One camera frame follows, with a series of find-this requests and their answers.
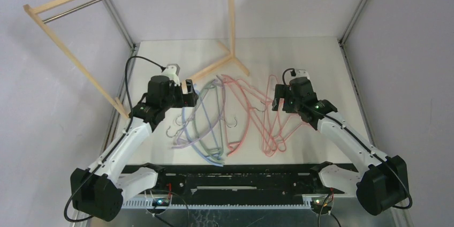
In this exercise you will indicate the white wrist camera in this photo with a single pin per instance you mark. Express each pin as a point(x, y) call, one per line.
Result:
point(172, 71)
point(301, 73)

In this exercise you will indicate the right aluminium frame post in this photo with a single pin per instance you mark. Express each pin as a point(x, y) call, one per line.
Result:
point(352, 22)

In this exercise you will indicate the aluminium frame post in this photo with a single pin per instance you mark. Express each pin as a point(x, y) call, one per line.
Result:
point(352, 22)
point(117, 20)

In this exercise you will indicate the purple plastic hanger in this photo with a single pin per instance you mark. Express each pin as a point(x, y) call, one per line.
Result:
point(182, 139)

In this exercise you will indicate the left aluminium frame post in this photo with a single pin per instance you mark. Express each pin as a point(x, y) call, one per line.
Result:
point(117, 20)

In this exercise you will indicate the blue plastic hanger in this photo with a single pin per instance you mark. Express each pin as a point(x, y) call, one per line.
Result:
point(200, 130)

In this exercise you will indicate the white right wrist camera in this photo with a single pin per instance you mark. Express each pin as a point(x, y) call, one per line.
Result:
point(301, 73)

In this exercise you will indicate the pink curved plastic hanger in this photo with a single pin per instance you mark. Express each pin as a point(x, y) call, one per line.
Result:
point(238, 92)

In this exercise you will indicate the wooden clothes rack frame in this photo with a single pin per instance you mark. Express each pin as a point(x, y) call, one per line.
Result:
point(229, 58)

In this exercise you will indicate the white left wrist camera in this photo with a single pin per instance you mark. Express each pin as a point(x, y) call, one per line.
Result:
point(172, 71)

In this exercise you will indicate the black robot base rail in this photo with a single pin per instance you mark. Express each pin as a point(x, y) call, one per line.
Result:
point(257, 186)

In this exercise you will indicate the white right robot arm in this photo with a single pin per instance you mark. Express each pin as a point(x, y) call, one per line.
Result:
point(380, 182)

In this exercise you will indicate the green plastic hanger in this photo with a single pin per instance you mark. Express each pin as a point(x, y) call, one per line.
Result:
point(214, 156)

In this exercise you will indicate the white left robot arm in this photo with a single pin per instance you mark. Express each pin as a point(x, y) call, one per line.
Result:
point(100, 190)

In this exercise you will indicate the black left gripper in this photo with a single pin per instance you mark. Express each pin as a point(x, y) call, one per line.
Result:
point(188, 100)

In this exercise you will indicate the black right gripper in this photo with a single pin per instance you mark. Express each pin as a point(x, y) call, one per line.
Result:
point(281, 97)

